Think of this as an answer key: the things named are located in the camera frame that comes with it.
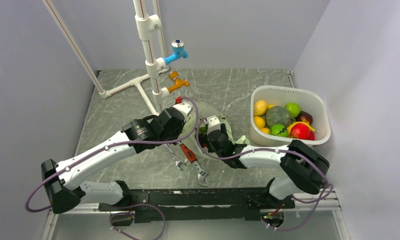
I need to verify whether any green striped ball fruit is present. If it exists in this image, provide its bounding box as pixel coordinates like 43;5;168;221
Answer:
270;124;289;138

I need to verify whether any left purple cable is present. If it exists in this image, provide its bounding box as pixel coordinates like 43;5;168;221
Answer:
24;96;200;240

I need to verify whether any silver combination wrench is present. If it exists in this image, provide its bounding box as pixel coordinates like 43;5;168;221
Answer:
165;144;186;171

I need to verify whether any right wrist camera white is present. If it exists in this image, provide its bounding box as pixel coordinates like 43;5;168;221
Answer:
206;115;221;134

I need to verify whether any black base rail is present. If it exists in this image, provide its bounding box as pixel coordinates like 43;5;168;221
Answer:
98;187;295;223

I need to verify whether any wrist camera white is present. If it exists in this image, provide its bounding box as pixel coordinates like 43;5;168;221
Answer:
206;115;221;134
173;96;194;120

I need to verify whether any orange faucet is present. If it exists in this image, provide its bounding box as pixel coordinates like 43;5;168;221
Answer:
167;71;190;94

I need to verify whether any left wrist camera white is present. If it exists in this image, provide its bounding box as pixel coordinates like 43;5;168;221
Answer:
173;96;194;120

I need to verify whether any yellow banana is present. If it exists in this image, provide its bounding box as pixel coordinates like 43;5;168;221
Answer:
287;121;316;133

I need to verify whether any yellow lemon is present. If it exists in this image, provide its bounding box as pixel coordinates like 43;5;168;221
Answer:
253;100;268;117
253;116;266;130

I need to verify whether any light green lime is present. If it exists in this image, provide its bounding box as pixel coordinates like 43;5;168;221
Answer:
285;102;302;118

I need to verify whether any white plastic basket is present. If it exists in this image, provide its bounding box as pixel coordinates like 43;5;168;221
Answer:
250;85;331;147

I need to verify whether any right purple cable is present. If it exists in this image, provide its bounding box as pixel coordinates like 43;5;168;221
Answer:
194;117;335;232

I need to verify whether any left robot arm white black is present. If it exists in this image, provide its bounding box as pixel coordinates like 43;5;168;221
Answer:
41;103;193;214

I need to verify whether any blue faucet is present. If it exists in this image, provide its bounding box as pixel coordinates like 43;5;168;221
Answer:
164;38;188;66

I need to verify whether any yellow lemon upper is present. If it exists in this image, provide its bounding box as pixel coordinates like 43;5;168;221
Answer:
253;100;268;117

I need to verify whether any yellow lemon lower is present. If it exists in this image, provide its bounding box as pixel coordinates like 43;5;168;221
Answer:
253;116;266;130

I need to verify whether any red handled adjustable wrench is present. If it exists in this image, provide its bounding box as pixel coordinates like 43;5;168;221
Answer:
179;141;209;187

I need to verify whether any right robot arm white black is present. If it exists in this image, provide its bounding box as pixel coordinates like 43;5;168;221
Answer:
204;130;330;208

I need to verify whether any dark red plum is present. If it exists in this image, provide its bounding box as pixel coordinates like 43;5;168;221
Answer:
296;110;313;125

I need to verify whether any purple cable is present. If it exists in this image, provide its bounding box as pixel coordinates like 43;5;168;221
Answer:
194;117;335;232
24;96;200;240

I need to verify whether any pale green plastic bag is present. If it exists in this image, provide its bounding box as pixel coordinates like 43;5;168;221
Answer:
181;101;250;160

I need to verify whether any red apple in basket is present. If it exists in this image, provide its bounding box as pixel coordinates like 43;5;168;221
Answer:
290;125;311;140

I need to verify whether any white pipe frame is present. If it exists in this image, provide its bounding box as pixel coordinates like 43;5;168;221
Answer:
42;0;174;117

